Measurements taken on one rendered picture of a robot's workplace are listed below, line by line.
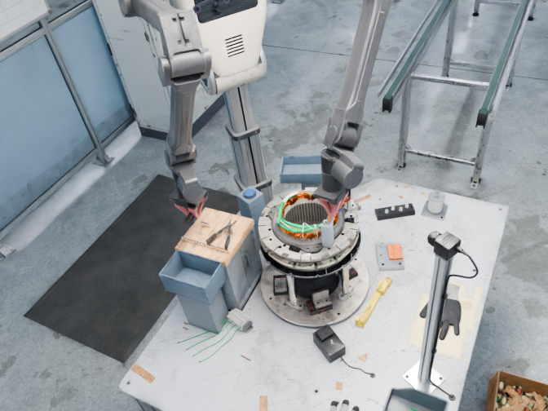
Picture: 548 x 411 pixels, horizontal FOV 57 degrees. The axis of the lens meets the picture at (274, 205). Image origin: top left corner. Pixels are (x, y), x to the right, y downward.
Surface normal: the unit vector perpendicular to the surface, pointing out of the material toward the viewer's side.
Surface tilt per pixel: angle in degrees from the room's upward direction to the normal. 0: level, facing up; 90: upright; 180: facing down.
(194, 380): 0
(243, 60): 90
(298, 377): 0
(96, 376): 0
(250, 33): 90
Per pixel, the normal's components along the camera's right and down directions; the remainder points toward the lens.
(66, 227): -0.12, -0.72
